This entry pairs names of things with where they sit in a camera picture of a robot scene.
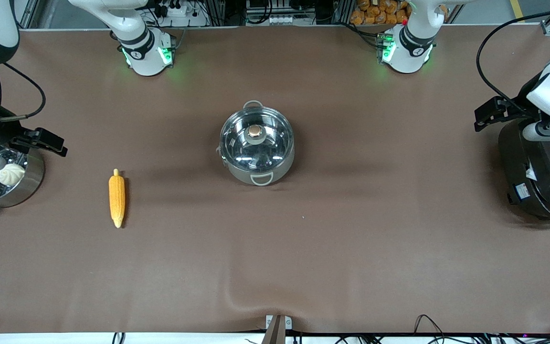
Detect yellow corn cob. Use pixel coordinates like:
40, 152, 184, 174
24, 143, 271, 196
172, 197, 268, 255
108, 169, 126, 229

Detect glass pot lid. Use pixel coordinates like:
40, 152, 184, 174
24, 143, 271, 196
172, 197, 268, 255
221, 107, 294, 172

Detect shiny steel steamer pot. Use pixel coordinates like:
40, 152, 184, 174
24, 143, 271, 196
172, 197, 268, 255
0, 143, 45, 215

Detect grey steel cooking pot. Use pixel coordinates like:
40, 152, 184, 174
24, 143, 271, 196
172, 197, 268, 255
216, 100, 296, 187

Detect white steamed bun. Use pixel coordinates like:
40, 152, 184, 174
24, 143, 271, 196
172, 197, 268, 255
0, 163, 26, 186

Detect bag of orange snacks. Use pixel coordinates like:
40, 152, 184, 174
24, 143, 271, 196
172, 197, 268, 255
350, 0, 412, 25

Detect white power strip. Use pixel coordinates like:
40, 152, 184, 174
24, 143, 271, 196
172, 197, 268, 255
156, 0, 190, 18

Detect brown table mat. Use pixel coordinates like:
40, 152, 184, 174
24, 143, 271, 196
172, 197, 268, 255
0, 24, 550, 335

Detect brown slanted bar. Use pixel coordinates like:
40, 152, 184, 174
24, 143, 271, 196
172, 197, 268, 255
262, 315, 286, 344

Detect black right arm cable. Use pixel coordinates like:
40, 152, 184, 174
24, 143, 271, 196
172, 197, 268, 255
0, 62, 46, 121

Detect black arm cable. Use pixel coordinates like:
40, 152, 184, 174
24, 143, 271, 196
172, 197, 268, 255
0, 62, 46, 121
476, 7, 550, 109

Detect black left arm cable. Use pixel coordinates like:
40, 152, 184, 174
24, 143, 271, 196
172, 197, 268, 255
476, 7, 550, 109

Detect black looped floor cable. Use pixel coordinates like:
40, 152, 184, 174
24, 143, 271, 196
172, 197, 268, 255
413, 314, 453, 344

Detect small metal bracket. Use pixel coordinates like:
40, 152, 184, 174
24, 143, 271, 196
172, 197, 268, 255
265, 314, 293, 330

